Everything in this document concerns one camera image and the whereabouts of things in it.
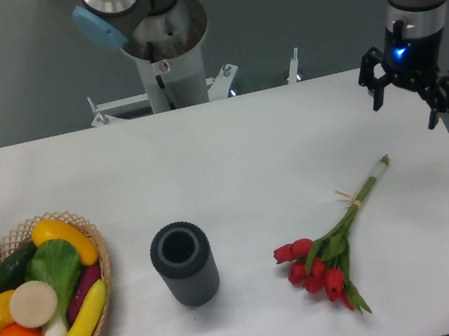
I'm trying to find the beige round disc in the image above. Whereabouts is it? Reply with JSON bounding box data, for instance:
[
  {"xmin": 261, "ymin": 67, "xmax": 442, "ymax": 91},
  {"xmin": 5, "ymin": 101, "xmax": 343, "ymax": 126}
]
[{"xmin": 9, "ymin": 281, "xmax": 58, "ymax": 328}]

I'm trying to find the dark grey ribbed vase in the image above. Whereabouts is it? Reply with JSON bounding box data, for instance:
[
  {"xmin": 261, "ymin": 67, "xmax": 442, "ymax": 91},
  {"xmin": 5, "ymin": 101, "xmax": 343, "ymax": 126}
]
[{"xmin": 150, "ymin": 221, "xmax": 220, "ymax": 307}]

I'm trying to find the purple sweet potato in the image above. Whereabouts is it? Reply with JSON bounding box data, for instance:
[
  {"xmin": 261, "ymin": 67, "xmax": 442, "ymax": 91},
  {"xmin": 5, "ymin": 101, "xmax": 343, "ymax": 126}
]
[{"xmin": 67, "ymin": 264, "xmax": 101, "ymax": 325}]

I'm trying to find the green bok choy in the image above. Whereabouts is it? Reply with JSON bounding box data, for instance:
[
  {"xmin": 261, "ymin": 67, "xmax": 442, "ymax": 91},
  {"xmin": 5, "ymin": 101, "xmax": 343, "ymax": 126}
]
[{"xmin": 24, "ymin": 239, "xmax": 82, "ymax": 336}]

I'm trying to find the green cucumber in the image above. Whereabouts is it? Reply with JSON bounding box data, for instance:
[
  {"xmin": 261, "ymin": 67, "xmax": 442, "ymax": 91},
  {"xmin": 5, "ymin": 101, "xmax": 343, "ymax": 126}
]
[{"xmin": 0, "ymin": 241, "xmax": 37, "ymax": 293}]

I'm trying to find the yellow squash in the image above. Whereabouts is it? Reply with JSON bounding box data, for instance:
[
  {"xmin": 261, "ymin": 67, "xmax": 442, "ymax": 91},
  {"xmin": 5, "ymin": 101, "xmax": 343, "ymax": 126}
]
[{"xmin": 31, "ymin": 219, "xmax": 99, "ymax": 266}]

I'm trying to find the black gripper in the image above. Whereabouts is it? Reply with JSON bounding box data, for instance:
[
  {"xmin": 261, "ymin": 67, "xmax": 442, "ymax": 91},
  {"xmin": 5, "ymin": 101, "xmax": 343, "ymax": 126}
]
[{"xmin": 358, "ymin": 19, "xmax": 449, "ymax": 130}]

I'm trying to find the woven wicker basket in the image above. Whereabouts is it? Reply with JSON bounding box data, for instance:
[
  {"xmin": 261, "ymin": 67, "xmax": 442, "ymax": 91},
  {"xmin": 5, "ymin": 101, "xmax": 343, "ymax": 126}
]
[{"xmin": 0, "ymin": 212, "xmax": 112, "ymax": 336}]

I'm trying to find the red tulip bouquet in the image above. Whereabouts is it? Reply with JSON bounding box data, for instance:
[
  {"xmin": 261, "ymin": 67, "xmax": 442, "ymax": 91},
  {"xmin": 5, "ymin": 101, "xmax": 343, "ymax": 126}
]
[{"xmin": 273, "ymin": 155, "xmax": 390, "ymax": 314}]

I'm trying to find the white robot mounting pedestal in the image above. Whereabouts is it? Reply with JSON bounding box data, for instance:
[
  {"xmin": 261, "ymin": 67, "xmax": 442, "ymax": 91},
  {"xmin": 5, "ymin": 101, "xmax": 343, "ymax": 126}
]
[{"xmin": 71, "ymin": 0, "xmax": 307, "ymax": 129}]

